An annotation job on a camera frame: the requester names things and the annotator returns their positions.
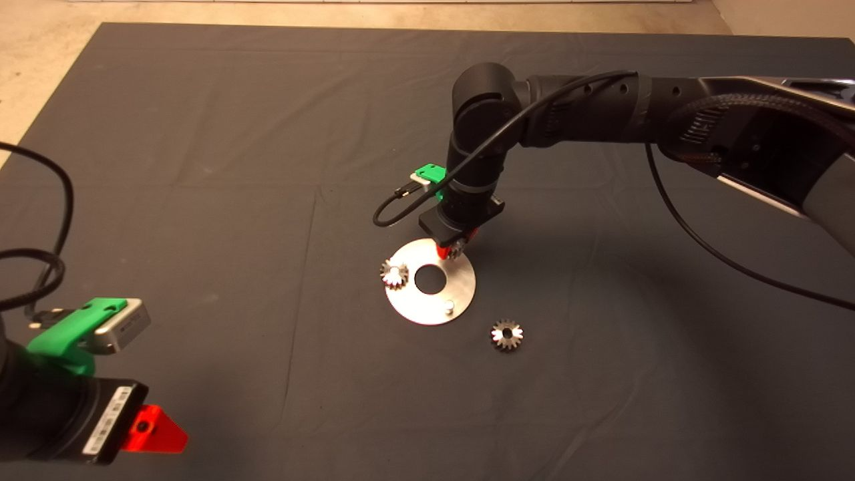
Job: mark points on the dark grey table cloth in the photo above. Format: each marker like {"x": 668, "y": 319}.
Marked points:
{"x": 200, "y": 100}

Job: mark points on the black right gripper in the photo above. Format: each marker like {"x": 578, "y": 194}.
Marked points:
{"x": 461, "y": 219}

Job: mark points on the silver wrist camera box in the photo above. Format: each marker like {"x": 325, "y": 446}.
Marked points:
{"x": 127, "y": 327}
{"x": 419, "y": 179}

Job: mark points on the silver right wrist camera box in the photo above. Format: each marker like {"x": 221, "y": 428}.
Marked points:
{"x": 419, "y": 179}

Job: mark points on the round metal carrier plate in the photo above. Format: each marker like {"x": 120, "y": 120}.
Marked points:
{"x": 434, "y": 310}

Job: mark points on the green right camera mount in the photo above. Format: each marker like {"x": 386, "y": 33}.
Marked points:
{"x": 431, "y": 174}

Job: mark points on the small steel planetary gear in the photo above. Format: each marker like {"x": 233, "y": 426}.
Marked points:
{"x": 394, "y": 274}
{"x": 506, "y": 335}
{"x": 455, "y": 251}

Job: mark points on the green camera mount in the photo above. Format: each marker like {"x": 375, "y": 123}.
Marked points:
{"x": 431, "y": 174}
{"x": 61, "y": 337}

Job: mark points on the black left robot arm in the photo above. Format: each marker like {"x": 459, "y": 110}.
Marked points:
{"x": 13, "y": 374}

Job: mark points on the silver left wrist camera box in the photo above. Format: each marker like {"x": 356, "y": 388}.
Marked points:
{"x": 127, "y": 327}

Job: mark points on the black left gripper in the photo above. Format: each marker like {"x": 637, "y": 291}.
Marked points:
{"x": 73, "y": 421}

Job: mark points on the green left camera mount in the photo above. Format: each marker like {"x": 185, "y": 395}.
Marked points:
{"x": 61, "y": 337}

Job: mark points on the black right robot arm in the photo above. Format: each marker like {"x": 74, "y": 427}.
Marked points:
{"x": 601, "y": 107}

